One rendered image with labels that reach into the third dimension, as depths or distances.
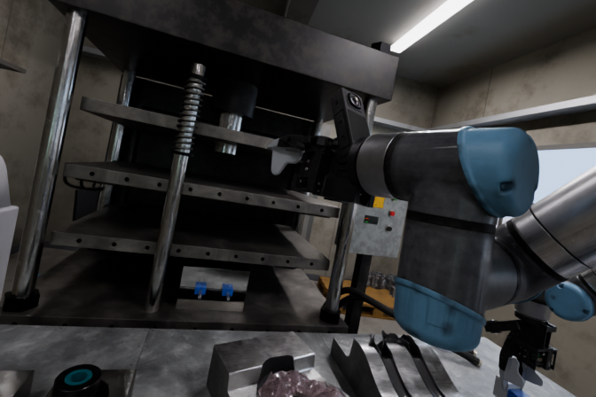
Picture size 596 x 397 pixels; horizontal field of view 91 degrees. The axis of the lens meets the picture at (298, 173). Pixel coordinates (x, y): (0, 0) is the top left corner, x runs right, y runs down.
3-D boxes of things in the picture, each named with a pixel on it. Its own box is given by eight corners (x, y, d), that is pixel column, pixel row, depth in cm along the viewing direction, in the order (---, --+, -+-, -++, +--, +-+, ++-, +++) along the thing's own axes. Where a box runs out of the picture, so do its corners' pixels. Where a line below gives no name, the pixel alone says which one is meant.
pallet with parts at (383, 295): (390, 294, 411) (395, 272, 411) (425, 324, 334) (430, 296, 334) (314, 285, 390) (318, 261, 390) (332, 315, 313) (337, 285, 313)
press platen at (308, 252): (328, 270, 136) (330, 260, 136) (48, 245, 104) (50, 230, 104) (288, 232, 207) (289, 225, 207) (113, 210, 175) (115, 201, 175)
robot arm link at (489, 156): (500, 227, 21) (515, 109, 21) (376, 204, 30) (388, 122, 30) (537, 231, 25) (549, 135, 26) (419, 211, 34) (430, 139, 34)
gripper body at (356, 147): (285, 188, 43) (342, 198, 33) (300, 132, 44) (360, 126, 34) (323, 198, 47) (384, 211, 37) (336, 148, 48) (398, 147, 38)
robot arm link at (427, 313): (512, 343, 28) (526, 229, 28) (453, 369, 22) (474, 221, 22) (434, 307, 34) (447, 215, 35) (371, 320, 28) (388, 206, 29)
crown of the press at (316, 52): (376, 180, 130) (402, 46, 130) (21, 108, 92) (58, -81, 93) (313, 172, 210) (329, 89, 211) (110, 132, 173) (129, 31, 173)
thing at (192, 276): (242, 311, 124) (250, 271, 125) (175, 308, 117) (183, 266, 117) (233, 269, 172) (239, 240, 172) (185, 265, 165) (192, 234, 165)
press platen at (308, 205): (338, 218, 136) (340, 207, 136) (61, 175, 105) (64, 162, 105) (294, 198, 207) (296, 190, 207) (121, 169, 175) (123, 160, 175)
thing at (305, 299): (346, 339, 129) (348, 326, 129) (-23, 332, 92) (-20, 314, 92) (294, 270, 210) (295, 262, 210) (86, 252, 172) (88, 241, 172)
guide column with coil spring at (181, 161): (141, 399, 111) (206, 65, 112) (125, 400, 110) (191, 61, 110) (144, 388, 116) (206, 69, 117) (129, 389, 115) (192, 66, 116)
